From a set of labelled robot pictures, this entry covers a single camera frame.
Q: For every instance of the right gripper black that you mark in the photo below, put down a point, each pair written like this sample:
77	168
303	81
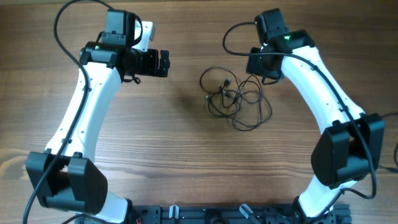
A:
253	66

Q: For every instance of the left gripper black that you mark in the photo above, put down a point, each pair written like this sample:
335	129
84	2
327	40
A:
165	63

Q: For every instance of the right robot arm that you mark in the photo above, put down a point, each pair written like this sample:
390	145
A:
350	144

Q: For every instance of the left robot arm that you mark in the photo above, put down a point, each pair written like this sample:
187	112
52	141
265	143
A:
64	175

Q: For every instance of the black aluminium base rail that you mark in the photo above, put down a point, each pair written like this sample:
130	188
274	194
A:
269	214

